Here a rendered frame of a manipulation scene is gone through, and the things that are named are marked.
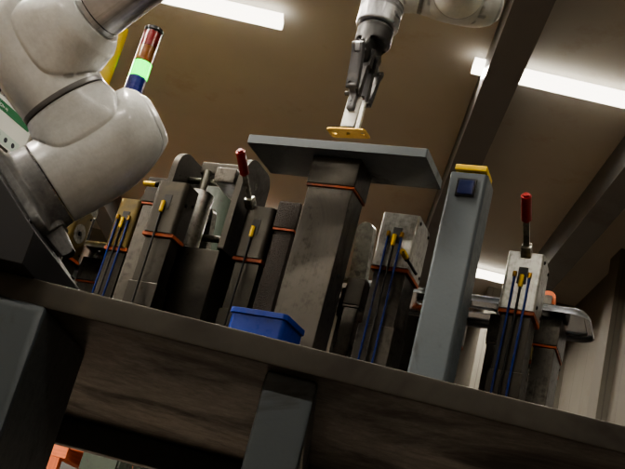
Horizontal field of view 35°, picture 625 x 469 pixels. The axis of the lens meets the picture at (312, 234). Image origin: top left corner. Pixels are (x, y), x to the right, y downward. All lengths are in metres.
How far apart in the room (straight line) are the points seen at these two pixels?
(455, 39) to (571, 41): 0.71
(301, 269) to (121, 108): 0.45
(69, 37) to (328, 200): 0.57
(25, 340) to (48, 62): 0.47
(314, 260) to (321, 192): 0.14
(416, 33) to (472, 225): 4.56
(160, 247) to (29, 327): 0.59
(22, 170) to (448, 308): 0.75
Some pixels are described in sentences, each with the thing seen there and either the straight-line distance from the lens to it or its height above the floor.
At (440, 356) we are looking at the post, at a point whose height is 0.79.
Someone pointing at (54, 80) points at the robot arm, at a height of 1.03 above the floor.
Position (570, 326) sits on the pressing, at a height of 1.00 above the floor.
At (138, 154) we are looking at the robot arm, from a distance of 1.68.
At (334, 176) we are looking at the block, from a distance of 1.89.
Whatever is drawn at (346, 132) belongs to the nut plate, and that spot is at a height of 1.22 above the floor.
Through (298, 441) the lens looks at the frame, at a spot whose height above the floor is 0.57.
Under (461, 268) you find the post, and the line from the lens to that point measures 1.75.
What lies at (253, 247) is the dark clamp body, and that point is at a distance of 2.03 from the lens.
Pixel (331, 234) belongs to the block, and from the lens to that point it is 1.84.
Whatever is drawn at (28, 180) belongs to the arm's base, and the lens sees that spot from 1.66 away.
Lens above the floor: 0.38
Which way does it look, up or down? 19 degrees up
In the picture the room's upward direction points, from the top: 15 degrees clockwise
